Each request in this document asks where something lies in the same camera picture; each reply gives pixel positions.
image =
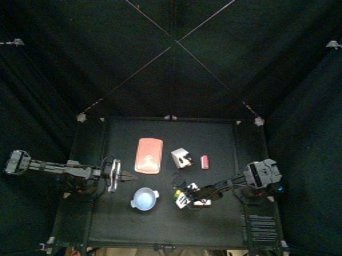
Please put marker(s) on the yellow green toy corn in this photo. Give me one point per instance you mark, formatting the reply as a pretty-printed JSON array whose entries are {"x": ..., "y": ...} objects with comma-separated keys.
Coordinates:
[{"x": 176, "y": 193}]

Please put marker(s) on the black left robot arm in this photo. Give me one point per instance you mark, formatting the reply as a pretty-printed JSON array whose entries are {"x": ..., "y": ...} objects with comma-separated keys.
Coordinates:
[{"x": 57, "y": 167}]

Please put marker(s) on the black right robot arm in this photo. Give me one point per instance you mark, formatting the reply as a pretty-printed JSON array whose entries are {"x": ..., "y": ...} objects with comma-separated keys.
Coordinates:
[{"x": 261, "y": 171}]

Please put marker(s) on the red rectangular box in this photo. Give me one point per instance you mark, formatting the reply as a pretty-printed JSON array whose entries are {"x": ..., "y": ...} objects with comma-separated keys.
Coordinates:
[{"x": 148, "y": 155}]

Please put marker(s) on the small red toy block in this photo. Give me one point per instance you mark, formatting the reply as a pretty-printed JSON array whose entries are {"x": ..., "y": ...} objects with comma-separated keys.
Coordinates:
[{"x": 204, "y": 162}]

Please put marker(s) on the white knife block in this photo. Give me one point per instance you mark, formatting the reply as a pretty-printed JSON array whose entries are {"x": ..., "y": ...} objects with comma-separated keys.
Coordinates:
[{"x": 179, "y": 156}]

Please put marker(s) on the white text label sticker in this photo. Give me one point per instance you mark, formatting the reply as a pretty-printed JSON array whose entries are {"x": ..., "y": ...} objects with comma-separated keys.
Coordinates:
[{"x": 262, "y": 228}]

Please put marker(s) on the grey frame corner bracket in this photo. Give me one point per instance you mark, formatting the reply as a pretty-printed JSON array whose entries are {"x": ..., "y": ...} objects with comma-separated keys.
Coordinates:
[
  {"x": 80, "y": 117},
  {"x": 259, "y": 121}
]

